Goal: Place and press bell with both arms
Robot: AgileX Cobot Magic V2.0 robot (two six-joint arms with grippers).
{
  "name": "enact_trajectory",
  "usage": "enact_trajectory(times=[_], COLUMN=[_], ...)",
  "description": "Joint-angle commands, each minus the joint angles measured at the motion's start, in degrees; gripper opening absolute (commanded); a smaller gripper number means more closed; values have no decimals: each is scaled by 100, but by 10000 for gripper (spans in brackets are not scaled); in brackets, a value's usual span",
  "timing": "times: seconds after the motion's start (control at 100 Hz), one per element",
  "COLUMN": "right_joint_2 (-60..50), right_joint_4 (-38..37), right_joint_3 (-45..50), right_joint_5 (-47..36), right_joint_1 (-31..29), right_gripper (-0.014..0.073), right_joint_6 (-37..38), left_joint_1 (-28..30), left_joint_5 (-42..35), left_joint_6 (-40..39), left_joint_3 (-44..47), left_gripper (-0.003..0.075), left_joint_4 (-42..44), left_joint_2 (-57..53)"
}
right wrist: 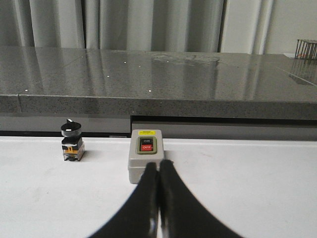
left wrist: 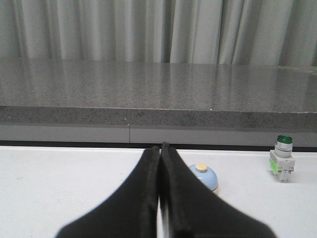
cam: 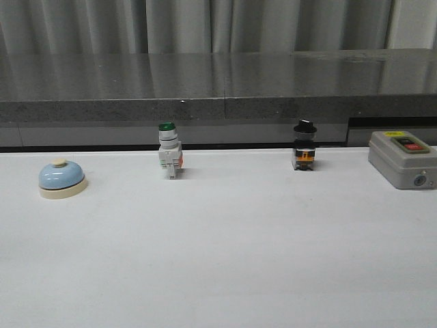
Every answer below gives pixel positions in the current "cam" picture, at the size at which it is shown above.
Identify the blue desk bell cream base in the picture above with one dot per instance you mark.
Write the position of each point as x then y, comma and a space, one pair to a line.
61, 179

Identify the grey stone counter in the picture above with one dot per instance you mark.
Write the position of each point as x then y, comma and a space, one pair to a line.
237, 100

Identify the grey curtain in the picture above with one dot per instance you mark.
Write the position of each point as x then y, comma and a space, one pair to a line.
65, 27

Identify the green push button switch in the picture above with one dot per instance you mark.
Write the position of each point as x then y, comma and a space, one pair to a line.
170, 152

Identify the black rotary selector switch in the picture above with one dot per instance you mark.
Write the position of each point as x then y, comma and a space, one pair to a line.
304, 147

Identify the grey on off switch box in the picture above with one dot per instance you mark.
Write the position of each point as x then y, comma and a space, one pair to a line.
403, 159

